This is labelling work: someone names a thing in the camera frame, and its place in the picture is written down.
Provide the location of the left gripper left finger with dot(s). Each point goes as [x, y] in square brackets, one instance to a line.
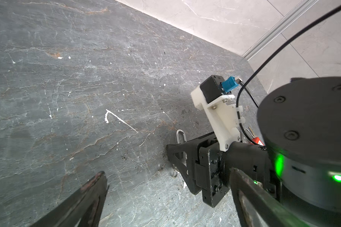
[82, 209]

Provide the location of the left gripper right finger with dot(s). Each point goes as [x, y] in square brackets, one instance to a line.
[252, 203]

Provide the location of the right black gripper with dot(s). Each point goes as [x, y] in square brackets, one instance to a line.
[203, 153]

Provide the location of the black padlock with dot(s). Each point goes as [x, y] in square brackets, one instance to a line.
[181, 139]

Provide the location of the red padlock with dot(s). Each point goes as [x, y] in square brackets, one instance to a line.
[257, 141]

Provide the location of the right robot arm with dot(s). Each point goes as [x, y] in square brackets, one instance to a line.
[293, 178]

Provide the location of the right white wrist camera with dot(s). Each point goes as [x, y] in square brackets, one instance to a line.
[210, 97]

